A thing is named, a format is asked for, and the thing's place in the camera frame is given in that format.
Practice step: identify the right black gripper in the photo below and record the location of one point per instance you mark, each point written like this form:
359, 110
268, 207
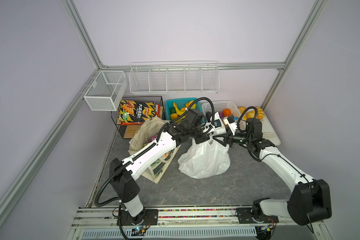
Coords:
228, 139

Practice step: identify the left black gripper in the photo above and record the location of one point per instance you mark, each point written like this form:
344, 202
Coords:
203, 139

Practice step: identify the white plastic grocery bag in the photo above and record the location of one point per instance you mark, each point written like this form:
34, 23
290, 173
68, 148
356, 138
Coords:
204, 160

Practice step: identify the cream canvas tote bag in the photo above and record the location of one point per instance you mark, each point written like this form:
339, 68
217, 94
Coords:
151, 160

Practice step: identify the purple snack bag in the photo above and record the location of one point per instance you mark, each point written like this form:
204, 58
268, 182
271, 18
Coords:
152, 138

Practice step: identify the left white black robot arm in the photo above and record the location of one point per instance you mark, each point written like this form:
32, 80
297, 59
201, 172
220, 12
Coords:
121, 186

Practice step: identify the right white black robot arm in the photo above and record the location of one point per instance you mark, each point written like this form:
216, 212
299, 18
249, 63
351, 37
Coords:
310, 199

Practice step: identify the white plastic vegetable basket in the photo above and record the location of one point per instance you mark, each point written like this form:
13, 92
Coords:
218, 107

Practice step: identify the croissant top left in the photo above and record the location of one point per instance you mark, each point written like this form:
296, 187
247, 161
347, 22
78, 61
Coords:
242, 109

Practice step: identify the croissant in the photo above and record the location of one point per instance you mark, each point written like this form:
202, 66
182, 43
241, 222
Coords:
260, 113
242, 109
250, 115

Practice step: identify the croissant middle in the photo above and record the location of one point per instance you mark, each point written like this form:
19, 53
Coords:
250, 115

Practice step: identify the single yellow banana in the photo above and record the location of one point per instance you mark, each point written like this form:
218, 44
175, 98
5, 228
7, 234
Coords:
181, 111

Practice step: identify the teal plastic fruit basket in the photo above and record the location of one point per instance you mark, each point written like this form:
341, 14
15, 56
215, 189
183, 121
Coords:
180, 102

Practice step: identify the croissant right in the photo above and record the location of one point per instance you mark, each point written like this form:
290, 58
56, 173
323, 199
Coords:
260, 113

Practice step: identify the white tray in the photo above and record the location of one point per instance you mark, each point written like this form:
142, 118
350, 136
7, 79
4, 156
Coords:
268, 131

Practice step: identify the black yellow chips bag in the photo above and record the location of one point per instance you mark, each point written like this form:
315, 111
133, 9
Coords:
136, 112

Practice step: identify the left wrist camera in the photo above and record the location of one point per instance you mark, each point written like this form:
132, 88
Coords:
212, 128

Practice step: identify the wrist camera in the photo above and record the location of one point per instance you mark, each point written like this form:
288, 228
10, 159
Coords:
212, 128
231, 122

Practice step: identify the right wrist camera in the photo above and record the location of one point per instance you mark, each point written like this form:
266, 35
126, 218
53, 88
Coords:
231, 122

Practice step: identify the white wire wall rack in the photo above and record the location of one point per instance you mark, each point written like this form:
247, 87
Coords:
174, 77

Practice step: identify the black wire wooden shelf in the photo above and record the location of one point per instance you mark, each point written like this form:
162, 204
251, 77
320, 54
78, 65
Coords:
128, 131

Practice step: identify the white mesh wall basket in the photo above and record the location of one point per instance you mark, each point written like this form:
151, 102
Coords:
106, 91

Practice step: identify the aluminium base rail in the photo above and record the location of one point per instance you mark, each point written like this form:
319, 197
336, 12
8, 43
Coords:
187, 223

